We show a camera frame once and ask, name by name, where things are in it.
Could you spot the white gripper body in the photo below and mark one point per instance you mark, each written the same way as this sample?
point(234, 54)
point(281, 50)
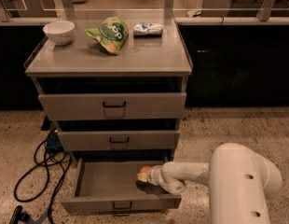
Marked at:
point(153, 174)

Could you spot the orange fruit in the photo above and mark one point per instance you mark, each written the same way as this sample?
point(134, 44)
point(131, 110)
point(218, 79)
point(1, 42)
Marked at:
point(145, 169)

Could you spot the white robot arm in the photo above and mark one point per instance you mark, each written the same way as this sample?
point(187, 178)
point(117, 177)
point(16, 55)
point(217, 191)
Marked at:
point(239, 181)

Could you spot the grey bottom drawer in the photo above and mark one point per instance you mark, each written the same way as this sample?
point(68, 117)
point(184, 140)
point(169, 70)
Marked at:
point(112, 186)

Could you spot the grey drawer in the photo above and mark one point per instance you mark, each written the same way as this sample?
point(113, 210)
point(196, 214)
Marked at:
point(118, 140)
point(112, 186)
point(165, 105)

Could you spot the grey middle drawer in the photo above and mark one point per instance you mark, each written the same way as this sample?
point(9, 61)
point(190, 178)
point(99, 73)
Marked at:
point(118, 140)

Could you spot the grey top drawer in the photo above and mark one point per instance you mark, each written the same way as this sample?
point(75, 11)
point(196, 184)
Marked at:
point(165, 105)

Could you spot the grey drawer cabinet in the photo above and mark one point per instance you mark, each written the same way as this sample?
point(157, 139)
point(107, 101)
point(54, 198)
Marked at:
point(144, 65)

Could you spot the blue power box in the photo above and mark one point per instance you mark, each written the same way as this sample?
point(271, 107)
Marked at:
point(53, 142)

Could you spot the black clamp tool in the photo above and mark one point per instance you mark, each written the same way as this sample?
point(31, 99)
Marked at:
point(19, 215)

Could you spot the silver blue snack packet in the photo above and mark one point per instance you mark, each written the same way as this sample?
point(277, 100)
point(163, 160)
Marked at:
point(145, 28)

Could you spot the green chip bag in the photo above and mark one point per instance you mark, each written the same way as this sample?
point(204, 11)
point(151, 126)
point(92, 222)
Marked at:
point(111, 35)

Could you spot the white ceramic bowl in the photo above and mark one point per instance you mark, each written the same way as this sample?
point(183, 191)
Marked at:
point(60, 32)

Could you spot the glass barrier panel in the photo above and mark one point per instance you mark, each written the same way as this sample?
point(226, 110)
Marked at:
point(51, 10)

